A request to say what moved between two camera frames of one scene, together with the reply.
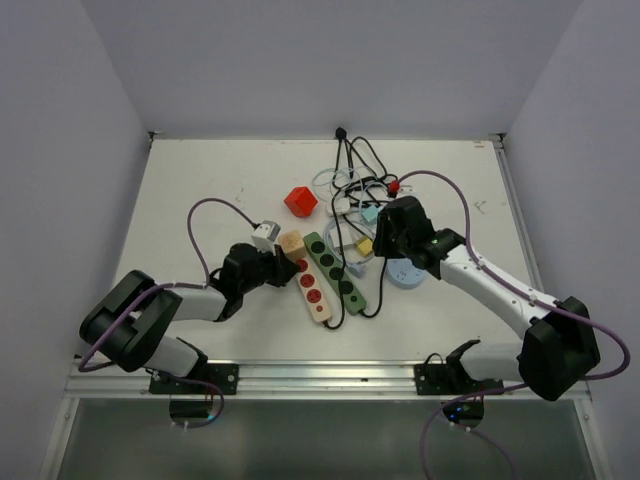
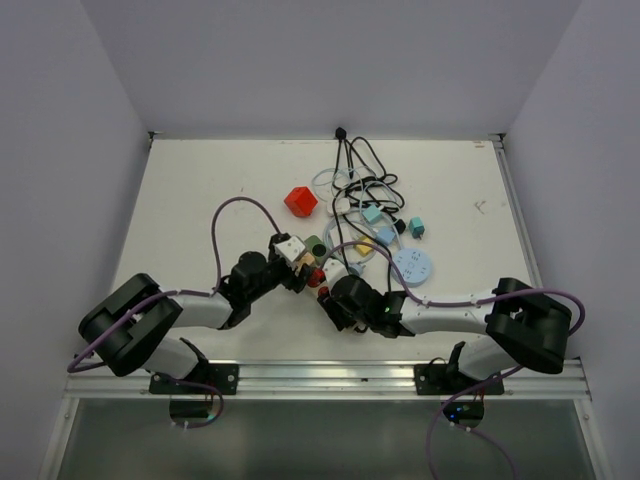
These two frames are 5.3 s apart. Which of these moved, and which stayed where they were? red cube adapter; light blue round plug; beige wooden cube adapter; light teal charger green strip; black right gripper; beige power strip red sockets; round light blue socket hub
Moved: black right gripper; beige power strip red sockets; beige wooden cube adapter
Stayed: light blue round plug; red cube adapter; round light blue socket hub; light teal charger green strip
